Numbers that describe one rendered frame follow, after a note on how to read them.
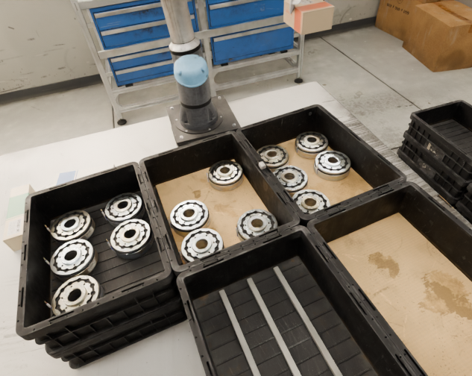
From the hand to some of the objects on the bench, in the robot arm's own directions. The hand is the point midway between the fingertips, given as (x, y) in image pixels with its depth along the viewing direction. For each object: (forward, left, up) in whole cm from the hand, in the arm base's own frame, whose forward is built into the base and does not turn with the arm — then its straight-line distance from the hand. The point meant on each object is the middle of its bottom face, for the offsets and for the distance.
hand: (307, 10), depth 117 cm
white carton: (-43, +86, -40) cm, 104 cm away
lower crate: (-77, +71, -39) cm, 112 cm away
